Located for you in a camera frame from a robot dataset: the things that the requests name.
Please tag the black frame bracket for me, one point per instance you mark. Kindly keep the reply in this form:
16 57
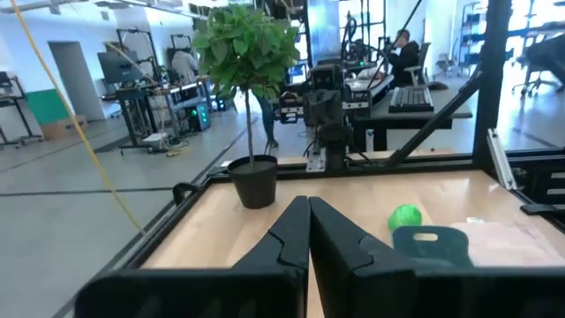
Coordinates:
178 192

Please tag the black keyboard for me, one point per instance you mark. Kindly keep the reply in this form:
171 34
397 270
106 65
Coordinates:
410 99

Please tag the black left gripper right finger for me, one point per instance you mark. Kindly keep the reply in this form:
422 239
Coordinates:
397 291

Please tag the person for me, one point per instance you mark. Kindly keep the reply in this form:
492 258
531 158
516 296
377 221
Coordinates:
268 119
184 66
406 57

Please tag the green round toy produce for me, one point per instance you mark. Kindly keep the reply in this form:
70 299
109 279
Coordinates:
404 216

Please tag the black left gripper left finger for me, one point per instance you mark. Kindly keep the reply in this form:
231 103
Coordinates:
247 291

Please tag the dark flat monitor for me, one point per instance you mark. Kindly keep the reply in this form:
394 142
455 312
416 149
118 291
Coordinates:
119 66

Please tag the dark office desk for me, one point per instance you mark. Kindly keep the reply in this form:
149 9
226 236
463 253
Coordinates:
441 116

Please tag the black distant robot arm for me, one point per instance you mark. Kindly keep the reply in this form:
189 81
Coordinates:
353 48

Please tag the metal storage shelf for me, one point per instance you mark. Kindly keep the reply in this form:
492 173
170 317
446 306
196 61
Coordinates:
472 26

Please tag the silver aluminium bar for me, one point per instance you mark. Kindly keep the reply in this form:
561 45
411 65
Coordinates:
501 159

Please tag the black frame clamp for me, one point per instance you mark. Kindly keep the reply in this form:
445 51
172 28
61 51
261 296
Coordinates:
543 209

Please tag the green wall panel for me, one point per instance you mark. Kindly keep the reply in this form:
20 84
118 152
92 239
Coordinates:
46 106

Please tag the cardboard box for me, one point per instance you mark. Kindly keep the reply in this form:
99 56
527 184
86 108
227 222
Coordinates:
64 129

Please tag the dark office chair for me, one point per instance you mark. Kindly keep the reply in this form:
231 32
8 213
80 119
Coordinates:
547 57

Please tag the black metal table frame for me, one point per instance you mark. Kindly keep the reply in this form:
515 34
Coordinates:
490 88

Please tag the teal plastic container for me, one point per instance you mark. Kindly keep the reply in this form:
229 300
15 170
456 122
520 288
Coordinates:
450 252

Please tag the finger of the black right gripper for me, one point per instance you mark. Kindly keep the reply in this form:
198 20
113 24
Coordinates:
315 108
333 108

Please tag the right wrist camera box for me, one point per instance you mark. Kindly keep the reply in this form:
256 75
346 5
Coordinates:
327 78

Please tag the computer with green lights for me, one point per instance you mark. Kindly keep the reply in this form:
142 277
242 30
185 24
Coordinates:
201 117

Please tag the beige folded towel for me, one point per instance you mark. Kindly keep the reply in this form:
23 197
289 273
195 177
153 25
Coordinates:
507 247

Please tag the potted green plant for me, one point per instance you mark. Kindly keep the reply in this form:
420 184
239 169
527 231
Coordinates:
253 185

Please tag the black workbench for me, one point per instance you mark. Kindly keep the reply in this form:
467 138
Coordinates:
132 95

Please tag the dark computer mouse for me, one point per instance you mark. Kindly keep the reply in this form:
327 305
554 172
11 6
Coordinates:
437 86

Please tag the black rolling cart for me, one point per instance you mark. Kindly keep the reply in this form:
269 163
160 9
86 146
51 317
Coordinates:
6 81

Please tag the grey office chair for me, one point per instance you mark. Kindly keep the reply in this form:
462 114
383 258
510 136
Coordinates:
424 62

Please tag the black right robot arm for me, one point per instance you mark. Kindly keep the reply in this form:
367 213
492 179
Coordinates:
335 148

